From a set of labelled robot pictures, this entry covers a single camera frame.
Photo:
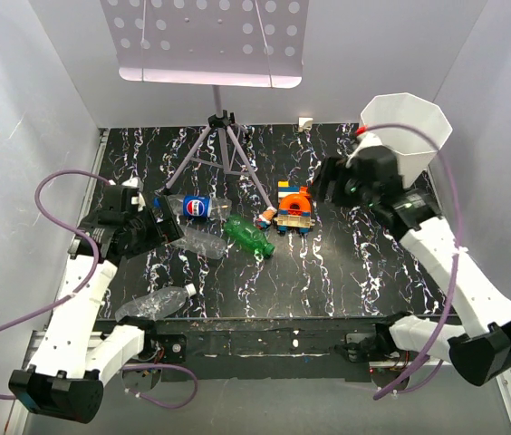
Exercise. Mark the small white wall bracket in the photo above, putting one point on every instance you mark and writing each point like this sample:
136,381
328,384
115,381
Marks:
304,124

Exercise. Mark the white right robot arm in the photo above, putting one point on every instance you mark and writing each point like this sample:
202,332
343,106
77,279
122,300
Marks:
479,347

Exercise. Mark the small colourful toy figure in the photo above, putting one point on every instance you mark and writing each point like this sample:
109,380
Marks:
266,218

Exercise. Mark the yellow white blue toy bricks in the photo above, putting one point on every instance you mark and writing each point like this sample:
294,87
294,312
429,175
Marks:
284,189

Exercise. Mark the large clear plastic bottle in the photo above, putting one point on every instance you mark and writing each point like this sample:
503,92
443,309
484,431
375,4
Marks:
201,243

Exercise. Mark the beige toy brick vehicle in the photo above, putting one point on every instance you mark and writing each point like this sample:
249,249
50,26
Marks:
301,224

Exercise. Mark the orange curved toy piece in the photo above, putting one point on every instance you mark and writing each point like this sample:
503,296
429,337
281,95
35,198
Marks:
296,204

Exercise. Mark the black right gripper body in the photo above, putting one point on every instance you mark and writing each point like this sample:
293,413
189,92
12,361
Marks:
347,191

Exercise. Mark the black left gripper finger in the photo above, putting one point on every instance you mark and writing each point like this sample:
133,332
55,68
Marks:
168,231
162,211

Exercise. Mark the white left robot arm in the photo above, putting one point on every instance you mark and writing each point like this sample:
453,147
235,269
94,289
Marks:
65,377

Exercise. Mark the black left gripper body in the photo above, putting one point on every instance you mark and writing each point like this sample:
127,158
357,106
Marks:
145,236

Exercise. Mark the white perforated music stand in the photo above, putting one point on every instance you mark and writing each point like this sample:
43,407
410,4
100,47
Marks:
256,44

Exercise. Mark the white octagonal plastic bin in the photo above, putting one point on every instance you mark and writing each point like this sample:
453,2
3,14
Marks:
413,128

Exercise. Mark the Pepsi label plastic bottle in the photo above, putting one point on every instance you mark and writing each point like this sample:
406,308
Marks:
190,206

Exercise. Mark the green plastic bottle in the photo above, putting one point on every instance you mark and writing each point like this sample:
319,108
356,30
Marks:
248,236

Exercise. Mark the crushed clear bottle white cap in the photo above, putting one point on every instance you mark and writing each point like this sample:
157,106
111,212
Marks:
157,305

